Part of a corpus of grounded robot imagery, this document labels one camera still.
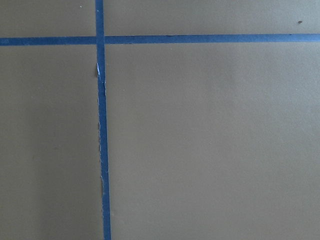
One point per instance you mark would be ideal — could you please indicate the brown paper table cover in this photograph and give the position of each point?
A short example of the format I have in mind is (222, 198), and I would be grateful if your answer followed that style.
(206, 141)

